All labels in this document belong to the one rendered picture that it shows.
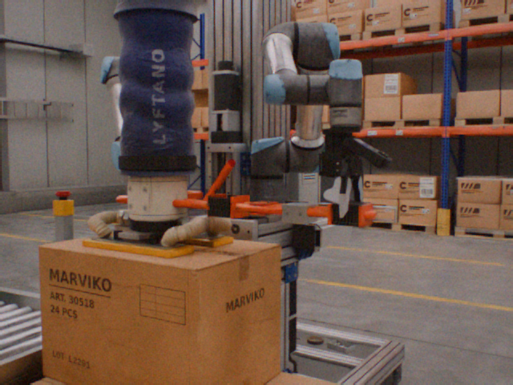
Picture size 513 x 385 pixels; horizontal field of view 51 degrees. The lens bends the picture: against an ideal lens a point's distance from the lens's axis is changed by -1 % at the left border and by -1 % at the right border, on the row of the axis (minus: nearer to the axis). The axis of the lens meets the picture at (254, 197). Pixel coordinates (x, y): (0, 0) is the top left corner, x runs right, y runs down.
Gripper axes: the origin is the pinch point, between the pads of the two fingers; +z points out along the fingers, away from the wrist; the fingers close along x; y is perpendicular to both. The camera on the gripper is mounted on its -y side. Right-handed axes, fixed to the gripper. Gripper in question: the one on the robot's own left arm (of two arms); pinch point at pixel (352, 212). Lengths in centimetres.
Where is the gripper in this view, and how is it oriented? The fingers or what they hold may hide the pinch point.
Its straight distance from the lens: 128.8
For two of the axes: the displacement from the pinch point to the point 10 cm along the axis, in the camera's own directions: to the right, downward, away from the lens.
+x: -5.3, 0.7, -8.5
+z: 0.0, 10.0, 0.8
